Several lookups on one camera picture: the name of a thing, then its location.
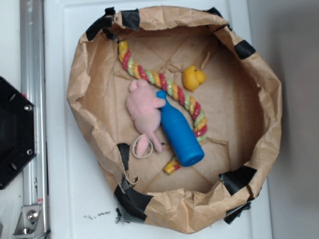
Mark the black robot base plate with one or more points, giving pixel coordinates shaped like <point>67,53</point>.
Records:
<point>17,133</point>

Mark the blue plastic bottle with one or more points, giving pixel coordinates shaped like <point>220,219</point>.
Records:
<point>179,133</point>

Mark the pink plush pig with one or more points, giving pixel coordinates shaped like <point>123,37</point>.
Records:
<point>144,108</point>

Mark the brown paper bag bin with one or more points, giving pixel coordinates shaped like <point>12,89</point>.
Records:
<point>241,98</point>

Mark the metal corner bracket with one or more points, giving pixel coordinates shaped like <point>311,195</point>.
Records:
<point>30,223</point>

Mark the yellow rubber duck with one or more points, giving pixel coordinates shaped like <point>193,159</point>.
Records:
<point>192,78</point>

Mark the multicolour twisted rope toy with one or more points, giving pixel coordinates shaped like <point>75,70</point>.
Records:
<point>176,96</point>

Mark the white rubber band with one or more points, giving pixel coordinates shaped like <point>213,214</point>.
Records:
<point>149,150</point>

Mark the aluminium extrusion rail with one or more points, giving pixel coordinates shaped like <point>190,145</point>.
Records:
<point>35,189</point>

